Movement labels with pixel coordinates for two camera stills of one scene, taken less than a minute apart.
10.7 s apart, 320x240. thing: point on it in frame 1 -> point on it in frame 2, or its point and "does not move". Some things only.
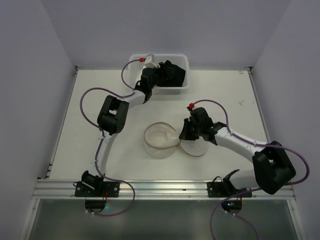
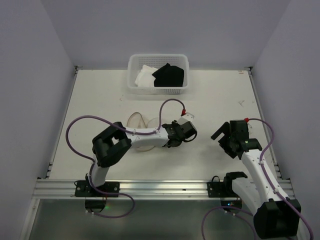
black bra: (169, 75) does not move
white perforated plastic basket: (135, 64) does not move
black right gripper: (188, 130) -> (224, 136)
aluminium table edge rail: (139, 189) does not move
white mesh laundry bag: (161, 140) -> (136, 120)
